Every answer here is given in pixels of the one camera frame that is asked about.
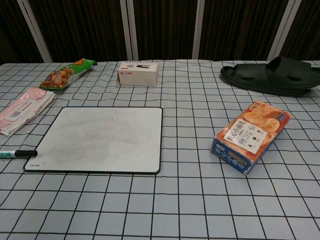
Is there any pink wet wipes pack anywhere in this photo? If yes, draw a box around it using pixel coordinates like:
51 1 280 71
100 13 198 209
0 86 55 136

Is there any white dry-erase board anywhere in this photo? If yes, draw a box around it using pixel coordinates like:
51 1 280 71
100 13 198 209
23 106 164 175

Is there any black rubber slipper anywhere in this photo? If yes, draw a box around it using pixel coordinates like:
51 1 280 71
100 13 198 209
220 56 320 97

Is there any orange blue biscuit box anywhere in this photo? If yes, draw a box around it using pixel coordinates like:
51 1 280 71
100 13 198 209
210 100 292 177

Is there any green orange snack bag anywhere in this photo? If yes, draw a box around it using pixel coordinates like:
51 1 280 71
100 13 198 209
39 58 98 91

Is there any white black checkered tablecloth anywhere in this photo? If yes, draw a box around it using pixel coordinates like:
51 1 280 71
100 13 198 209
0 59 320 240

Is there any small white cardboard box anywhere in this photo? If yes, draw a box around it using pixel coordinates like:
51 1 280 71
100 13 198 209
117 61 160 87

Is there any white partition frame post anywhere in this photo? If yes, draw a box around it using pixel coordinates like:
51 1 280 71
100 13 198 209
191 0 209 60
266 0 297 62
16 0 53 64
119 0 139 62

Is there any green whiteboard marker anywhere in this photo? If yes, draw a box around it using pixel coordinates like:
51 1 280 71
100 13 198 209
0 149 39 159

